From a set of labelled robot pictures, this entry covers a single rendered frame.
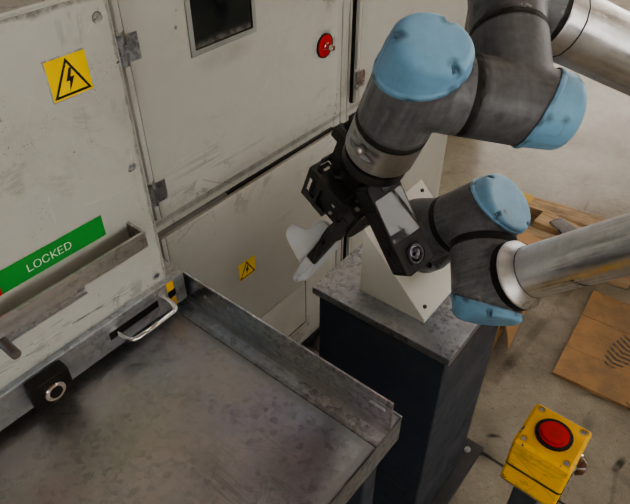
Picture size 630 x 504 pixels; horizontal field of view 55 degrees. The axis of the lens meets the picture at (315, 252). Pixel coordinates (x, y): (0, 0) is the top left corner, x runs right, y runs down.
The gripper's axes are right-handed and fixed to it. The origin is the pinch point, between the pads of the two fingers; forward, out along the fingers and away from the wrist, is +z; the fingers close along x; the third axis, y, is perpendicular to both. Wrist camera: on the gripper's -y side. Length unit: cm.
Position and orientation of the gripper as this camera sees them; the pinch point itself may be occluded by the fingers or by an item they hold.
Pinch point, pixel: (342, 256)
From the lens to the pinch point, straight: 79.7
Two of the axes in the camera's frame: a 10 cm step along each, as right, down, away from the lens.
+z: -2.2, 4.7, 8.6
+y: -6.3, -7.4, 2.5
